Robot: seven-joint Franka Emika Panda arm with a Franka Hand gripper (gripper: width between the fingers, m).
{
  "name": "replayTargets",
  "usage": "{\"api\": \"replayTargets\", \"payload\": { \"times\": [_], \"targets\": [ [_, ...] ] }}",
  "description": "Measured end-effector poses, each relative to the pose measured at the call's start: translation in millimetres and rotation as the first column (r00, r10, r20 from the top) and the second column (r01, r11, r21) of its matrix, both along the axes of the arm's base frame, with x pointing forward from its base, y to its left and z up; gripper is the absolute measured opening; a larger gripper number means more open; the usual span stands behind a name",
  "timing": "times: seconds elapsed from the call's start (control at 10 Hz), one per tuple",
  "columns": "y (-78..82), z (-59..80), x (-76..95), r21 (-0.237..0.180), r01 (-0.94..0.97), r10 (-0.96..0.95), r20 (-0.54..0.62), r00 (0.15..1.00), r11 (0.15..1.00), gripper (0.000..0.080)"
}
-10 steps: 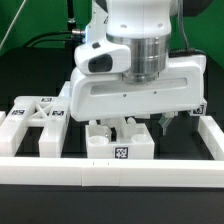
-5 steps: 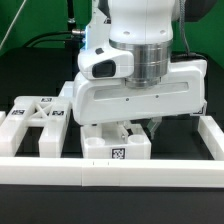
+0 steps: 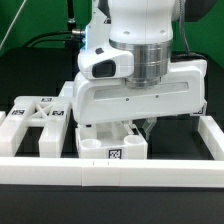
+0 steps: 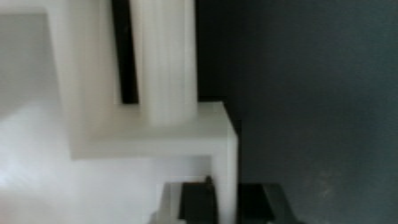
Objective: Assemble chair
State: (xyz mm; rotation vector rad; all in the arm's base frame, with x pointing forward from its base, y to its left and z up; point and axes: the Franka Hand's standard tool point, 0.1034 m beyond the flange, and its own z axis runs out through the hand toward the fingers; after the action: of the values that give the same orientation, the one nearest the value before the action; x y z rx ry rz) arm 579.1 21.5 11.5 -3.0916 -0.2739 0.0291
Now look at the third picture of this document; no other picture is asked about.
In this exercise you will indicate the white chair seat panel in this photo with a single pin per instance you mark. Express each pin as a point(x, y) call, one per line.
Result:
point(109, 141)

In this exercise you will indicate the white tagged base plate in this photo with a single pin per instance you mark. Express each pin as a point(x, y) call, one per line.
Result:
point(67, 89)

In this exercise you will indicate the white U-shaped fence frame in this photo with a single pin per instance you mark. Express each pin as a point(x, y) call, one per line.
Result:
point(84, 172)

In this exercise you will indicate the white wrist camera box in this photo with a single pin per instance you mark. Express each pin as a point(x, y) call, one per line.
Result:
point(105, 63)

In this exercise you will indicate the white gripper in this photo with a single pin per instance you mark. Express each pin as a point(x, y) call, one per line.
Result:
point(181, 91)

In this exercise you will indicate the white chair back frame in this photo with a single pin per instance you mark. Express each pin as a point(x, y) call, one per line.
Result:
point(51, 114)

